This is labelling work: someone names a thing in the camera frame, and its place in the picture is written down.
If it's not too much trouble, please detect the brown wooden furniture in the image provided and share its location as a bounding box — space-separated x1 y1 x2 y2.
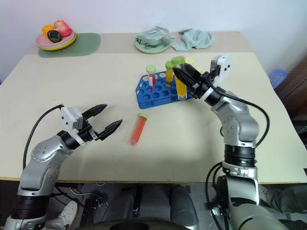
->
272 54 307 122

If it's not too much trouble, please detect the red toy fruit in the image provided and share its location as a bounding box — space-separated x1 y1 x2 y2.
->
58 27 72 38

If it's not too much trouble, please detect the stack of coloured plates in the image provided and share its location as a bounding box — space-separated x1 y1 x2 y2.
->
35 29 78 52

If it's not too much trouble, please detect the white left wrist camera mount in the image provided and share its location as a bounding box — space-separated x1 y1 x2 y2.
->
60 106 85 146

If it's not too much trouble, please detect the white shoe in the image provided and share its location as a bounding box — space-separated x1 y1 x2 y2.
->
57 200 80 229

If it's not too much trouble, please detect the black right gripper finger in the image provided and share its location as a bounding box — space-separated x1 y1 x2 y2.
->
184 63 203 79
172 67 200 90

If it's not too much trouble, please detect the dark rounded shape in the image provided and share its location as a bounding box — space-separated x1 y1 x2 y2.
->
105 184 145 224
168 184 199 229

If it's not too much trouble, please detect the red test tube green cap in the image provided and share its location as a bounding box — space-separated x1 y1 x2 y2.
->
145 64 158 93

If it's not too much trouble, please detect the black and green toy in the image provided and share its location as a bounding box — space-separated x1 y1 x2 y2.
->
47 29 61 43

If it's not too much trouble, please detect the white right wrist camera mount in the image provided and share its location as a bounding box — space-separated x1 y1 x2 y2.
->
209 53 232 86

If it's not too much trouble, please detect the blue plastic stool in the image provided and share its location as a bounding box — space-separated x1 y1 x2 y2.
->
268 68 288 90

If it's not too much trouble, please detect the blue test tube rack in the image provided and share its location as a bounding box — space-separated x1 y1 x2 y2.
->
135 71 195 110

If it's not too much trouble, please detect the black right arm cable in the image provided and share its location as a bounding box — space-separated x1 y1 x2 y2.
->
208 80 271 146

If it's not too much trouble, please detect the black cable at torso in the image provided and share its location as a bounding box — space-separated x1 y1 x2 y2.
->
204 161 231 230

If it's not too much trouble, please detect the light green cloth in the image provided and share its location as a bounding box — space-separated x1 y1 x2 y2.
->
170 28 215 52

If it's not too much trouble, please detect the dark rounded base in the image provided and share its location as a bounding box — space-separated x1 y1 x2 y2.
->
81 220 192 230

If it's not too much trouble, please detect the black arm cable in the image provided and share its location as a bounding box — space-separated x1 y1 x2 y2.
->
208 80 271 146
22 104 64 171

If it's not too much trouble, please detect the light green plate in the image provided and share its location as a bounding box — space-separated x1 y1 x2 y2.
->
133 38 171 54

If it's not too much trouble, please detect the grey trouser leg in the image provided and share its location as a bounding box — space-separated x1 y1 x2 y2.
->
258 184 307 219

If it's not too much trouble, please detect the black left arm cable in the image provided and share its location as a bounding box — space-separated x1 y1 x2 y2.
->
22 104 64 171

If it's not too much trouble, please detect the green placemat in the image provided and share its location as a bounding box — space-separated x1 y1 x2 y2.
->
38 32 102 58

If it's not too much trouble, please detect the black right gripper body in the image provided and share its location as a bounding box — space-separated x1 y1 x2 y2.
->
190 72 216 100

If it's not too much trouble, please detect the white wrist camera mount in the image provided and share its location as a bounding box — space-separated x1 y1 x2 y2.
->
60 106 85 146
209 53 232 86

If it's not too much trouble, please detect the yellow test tube green cap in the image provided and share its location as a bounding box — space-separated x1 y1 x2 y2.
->
171 56 188 101
165 60 175 82

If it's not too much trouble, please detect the yellow toy fruit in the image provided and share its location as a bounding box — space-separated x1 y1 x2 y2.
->
41 24 56 37

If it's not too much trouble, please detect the pink toy food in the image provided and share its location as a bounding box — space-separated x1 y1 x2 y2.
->
53 19 71 31

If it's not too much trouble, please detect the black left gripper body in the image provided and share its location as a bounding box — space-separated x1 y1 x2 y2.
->
77 119 101 143

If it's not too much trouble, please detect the orange-red test tube green cap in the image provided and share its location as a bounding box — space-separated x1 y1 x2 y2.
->
130 113 148 146

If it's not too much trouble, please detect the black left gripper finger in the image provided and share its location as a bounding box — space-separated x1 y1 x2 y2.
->
99 118 124 141
82 103 108 119

